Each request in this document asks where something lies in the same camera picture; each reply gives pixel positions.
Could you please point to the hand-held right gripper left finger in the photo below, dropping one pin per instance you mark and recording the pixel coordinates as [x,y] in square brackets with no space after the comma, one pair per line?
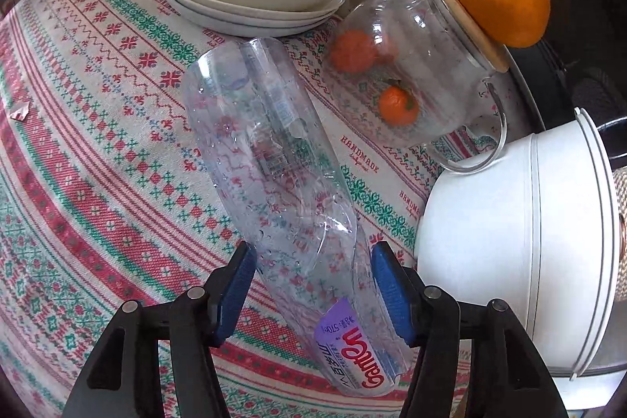
[235,290]

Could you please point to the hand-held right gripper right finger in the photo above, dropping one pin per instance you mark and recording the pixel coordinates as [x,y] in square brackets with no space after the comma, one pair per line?
[392,295]

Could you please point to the clear plastic bottle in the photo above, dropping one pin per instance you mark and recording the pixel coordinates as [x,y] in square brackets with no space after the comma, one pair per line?
[274,183]

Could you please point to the white electric pot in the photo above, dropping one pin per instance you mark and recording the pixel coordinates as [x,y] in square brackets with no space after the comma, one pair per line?
[514,251]

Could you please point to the small tangerine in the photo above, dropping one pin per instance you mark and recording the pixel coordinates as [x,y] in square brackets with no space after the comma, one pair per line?
[397,105]
[350,50]

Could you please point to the patterned red green tablecloth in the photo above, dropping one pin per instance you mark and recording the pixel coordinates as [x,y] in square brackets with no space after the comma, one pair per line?
[98,153]

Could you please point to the glass teapot with wooden lid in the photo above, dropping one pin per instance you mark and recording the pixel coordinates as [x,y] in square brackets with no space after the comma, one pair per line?
[436,55]

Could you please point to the small paper scrap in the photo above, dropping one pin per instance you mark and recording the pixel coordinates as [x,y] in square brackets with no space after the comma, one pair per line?
[19,111]

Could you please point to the black microwave oven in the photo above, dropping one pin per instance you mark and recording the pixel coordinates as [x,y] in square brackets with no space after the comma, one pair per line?
[563,70]

